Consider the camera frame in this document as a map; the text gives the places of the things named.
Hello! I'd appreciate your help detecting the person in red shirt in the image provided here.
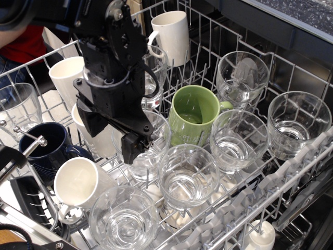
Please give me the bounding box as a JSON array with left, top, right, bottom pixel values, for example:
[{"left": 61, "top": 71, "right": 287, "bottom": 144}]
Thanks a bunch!
[{"left": 1, "top": 25, "right": 47, "bottom": 73}]

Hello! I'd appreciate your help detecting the far left clear glass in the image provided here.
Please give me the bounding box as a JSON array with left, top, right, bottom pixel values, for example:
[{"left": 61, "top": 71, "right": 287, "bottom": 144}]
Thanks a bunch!
[{"left": 1, "top": 83, "right": 43, "bottom": 142}]

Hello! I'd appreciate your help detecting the middle right clear glass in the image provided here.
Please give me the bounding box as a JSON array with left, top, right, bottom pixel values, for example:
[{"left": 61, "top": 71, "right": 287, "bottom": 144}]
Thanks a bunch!
[{"left": 210, "top": 109, "right": 269, "bottom": 174}]

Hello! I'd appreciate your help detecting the tall white mug left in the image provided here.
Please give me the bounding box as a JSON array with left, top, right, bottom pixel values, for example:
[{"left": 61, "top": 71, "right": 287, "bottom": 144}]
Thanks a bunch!
[{"left": 48, "top": 56, "right": 84, "bottom": 111}]

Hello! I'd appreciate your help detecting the metal dishwasher rack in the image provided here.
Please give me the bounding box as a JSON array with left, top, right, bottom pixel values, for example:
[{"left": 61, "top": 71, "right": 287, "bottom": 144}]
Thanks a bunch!
[{"left": 1, "top": 1, "right": 332, "bottom": 249}]

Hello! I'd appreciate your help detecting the white rack roller wheel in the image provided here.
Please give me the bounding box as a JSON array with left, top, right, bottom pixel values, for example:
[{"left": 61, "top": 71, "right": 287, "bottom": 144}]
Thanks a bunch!
[{"left": 245, "top": 220, "right": 275, "bottom": 250}]

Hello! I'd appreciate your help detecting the far right clear glass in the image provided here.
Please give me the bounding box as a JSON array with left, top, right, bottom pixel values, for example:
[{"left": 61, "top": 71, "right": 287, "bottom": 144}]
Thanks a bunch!
[{"left": 267, "top": 91, "right": 332, "bottom": 160}]

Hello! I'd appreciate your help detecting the back centre clear glass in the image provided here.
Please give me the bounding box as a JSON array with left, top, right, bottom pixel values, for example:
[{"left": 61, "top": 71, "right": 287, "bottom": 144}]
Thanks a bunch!
[{"left": 140, "top": 44, "right": 168, "bottom": 109}]

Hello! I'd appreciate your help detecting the clear glass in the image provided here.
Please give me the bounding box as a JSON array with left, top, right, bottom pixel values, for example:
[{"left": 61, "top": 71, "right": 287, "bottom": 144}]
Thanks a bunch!
[
  {"left": 1, "top": 83, "right": 43, "bottom": 142},
  {"left": 210, "top": 109, "right": 269, "bottom": 174},
  {"left": 140, "top": 44, "right": 168, "bottom": 109},
  {"left": 125, "top": 110, "right": 171, "bottom": 181},
  {"left": 215, "top": 51, "right": 269, "bottom": 109},
  {"left": 267, "top": 91, "right": 332, "bottom": 160},
  {"left": 157, "top": 144, "right": 220, "bottom": 211}
]

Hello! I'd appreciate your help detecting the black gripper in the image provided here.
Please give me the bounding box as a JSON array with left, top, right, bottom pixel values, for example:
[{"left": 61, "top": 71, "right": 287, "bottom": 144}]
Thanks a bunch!
[{"left": 73, "top": 1, "right": 153, "bottom": 164}]

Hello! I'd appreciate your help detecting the back white ceramic mug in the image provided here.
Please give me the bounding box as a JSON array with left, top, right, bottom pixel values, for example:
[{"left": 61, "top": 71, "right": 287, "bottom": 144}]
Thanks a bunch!
[{"left": 148, "top": 10, "right": 190, "bottom": 67}]

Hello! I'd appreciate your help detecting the grey plastic tine holder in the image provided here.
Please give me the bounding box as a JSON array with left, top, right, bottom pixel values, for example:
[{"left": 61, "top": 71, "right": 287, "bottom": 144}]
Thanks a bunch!
[{"left": 174, "top": 129, "right": 332, "bottom": 249}]

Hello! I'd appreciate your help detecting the green ceramic mug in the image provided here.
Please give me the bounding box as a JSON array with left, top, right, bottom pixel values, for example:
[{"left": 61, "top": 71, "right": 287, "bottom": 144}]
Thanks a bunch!
[{"left": 168, "top": 85, "right": 233, "bottom": 147}]

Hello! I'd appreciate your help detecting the front centre clear glass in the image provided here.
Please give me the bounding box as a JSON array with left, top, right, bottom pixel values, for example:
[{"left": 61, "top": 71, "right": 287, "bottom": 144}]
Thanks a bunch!
[{"left": 157, "top": 144, "right": 220, "bottom": 211}]

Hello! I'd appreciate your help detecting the clear glass cup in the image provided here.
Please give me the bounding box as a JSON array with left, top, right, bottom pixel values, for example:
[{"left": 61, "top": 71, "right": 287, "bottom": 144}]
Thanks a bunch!
[{"left": 88, "top": 186, "right": 158, "bottom": 249}]

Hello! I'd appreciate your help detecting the white mug middle left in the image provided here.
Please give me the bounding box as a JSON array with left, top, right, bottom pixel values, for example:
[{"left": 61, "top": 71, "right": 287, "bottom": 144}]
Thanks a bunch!
[{"left": 71, "top": 104, "right": 116, "bottom": 158}]

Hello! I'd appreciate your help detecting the front left white mug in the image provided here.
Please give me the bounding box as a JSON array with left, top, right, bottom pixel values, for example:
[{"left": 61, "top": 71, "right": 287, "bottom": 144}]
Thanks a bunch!
[{"left": 54, "top": 157, "right": 117, "bottom": 224}]

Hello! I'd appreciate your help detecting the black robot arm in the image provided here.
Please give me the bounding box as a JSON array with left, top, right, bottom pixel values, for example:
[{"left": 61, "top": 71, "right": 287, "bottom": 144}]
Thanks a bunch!
[{"left": 1, "top": 1, "right": 153, "bottom": 164}]

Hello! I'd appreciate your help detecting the back right clear glass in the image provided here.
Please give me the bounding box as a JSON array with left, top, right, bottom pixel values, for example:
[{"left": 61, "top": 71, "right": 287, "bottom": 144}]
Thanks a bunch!
[{"left": 215, "top": 51, "right": 269, "bottom": 109}]

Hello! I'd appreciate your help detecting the dark blue mug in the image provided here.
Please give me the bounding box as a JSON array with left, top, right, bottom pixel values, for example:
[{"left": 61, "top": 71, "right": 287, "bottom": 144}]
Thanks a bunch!
[{"left": 27, "top": 122, "right": 94, "bottom": 186}]

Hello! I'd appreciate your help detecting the black clamp with metal screw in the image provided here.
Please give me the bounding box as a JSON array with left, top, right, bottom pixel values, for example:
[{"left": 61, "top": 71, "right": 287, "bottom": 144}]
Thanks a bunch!
[{"left": 1, "top": 126, "right": 47, "bottom": 184}]

